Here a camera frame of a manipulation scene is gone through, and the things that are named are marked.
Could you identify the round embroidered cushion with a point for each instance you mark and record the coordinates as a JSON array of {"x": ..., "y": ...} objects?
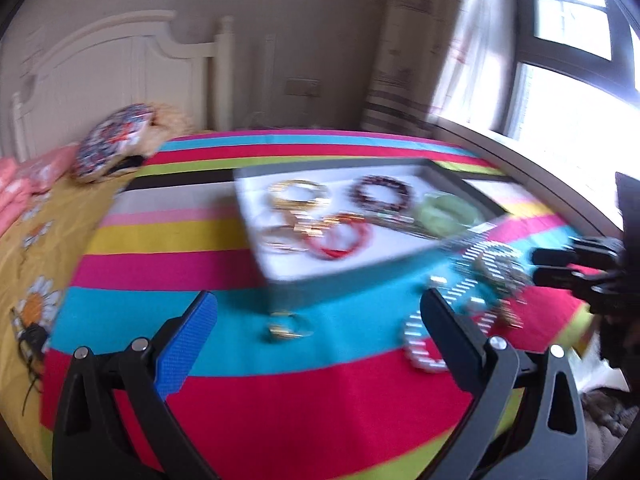
[{"x": 111, "y": 142}]

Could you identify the beige plush toy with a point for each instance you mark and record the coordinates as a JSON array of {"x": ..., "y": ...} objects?
[{"x": 167, "y": 122}]

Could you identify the green jade bangle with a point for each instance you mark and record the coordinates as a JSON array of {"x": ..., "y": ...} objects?
[{"x": 444, "y": 215}]

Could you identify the gold bangle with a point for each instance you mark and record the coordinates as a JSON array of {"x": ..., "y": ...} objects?
[{"x": 298, "y": 195}]

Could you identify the wall power socket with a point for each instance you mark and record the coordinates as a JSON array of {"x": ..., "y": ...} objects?
[{"x": 303, "y": 87}]

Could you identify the window frame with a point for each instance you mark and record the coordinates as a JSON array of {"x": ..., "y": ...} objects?
[{"x": 556, "y": 81}]

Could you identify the white wooden headboard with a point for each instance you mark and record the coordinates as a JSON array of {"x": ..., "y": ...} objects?
[{"x": 117, "y": 61}]

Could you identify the gold scarf ring cluster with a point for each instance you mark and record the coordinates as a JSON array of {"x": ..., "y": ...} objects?
[{"x": 288, "y": 238}]

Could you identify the yellow floral bed sheet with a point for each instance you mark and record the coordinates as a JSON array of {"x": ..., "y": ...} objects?
[{"x": 39, "y": 254}]

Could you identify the grey shallow jewelry box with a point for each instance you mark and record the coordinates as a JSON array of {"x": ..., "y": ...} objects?
[{"x": 352, "y": 255}]

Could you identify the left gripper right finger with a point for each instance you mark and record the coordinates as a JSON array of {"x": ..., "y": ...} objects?
[{"x": 524, "y": 421}]

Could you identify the striped colourful blanket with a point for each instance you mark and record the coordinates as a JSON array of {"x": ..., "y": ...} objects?
[{"x": 354, "y": 388}]

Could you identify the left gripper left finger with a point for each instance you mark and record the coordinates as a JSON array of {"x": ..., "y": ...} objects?
[{"x": 113, "y": 420}]

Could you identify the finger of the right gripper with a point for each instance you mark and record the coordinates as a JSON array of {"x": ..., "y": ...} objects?
[
  {"x": 601, "y": 253},
  {"x": 559, "y": 277}
]

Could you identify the patterned beige curtain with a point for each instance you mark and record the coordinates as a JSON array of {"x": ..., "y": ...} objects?
[{"x": 415, "y": 45}]

